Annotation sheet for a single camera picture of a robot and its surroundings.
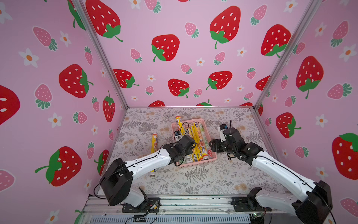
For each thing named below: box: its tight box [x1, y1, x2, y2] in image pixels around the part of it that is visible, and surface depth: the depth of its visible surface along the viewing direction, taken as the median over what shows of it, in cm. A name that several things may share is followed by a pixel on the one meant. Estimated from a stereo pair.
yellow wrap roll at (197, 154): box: [189, 122, 204, 162], surface depth 94 cm
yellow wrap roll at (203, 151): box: [193, 121, 210, 161], surface depth 92 cm
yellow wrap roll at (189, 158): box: [184, 154, 193, 164], surface depth 87 cm
